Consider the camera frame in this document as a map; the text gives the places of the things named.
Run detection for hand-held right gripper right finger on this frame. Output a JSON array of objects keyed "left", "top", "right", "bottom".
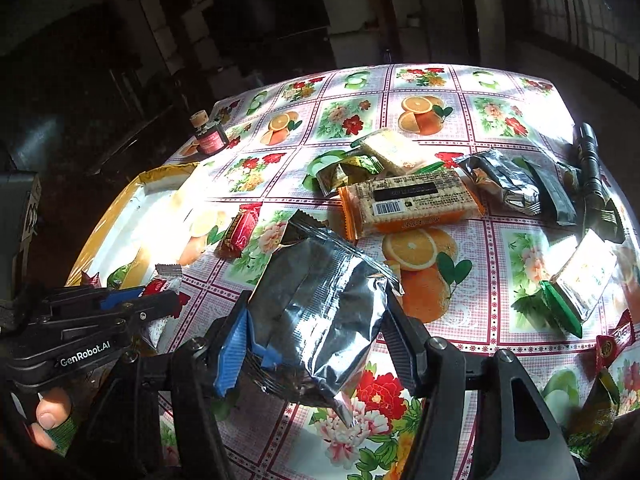
[{"left": 380, "top": 301, "right": 581, "bottom": 480}]

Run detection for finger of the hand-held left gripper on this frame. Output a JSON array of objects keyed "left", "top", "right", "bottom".
[
  {"left": 60, "top": 290, "right": 182, "bottom": 333},
  {"left": 42, "top": 284, "right": 151, "bottom": 313}
]

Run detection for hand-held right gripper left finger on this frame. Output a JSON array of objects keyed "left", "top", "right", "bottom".
[{"left": 65, "top": 290, "right": 281, "bottom": 480}]

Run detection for silver red small snack packet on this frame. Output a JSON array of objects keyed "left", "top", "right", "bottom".
[{"left": 140, "top": 263, "right": 192, "bottom": 351}]

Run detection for yellow cardboard box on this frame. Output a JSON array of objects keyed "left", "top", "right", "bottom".
[{"left": 67, "top": 162, "right": 201, "bottom": 292}]

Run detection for large silver foil snack packet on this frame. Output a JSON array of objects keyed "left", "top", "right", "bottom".
[{"left": 247, "top": 209, "right": 405, "bottom": 428}]

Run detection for orange cracker packet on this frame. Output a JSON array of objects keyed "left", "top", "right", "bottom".
[{"left": 337, "top": 169, "right": 486, "bottom": 241}]

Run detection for clear cracker packet green ends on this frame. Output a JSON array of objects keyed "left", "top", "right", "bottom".
[{"left": 540, "top": 230, "right": 618, "bottom": 336}]

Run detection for person's left hand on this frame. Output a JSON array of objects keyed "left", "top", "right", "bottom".
[{"left": 27, "top": 387, "right": 76, "bottom": 452}]

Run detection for small green candy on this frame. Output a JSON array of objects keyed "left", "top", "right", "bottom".
[{"left": 107, "top": 262, "right": 136, "bottom": 291}]

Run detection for red candy packet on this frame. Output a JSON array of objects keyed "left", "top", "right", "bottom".
[
  {"left": 595, "top": 310, "right": 638, "bottom": 376},
  {"left": 216, "top": 202, "right": 263, "bottom": 260}
]

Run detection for floral fruit print tablecloth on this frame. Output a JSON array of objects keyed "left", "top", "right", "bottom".
[{"left": 65, "top": 62, "right": 640, "bottom": 480}]

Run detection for dark red jar with cork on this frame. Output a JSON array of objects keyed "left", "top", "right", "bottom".
[{"left": 190, "top": 109, "right": 230, "bottom": 156}]

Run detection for green yellow small snack packet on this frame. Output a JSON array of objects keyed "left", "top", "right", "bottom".
[{"left": 315, "top": 152, "right": 383, "bottom": 196}]

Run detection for small silver foil snack packet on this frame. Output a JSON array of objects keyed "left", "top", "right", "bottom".
[{"left": 457, "top": 149, "right": 543, "bottom": 217}]

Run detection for pale wafer packet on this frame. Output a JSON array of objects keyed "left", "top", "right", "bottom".
[{"left": 350, "top": 128, "right": 443, "bottom": 177}]

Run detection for green gold snack packet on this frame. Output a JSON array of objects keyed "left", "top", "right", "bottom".
[{"left": 565, "top": 367, "right": 621, "bottom": 461}]

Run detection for black flashlight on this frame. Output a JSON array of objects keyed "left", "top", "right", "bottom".
[{"left": 572, "top": 121, "right": 613, "bottom": 211}]

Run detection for window with grille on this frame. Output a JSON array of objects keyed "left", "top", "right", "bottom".
[{"left": 520, "top": 0, "right": 640, "bottom": 81}]

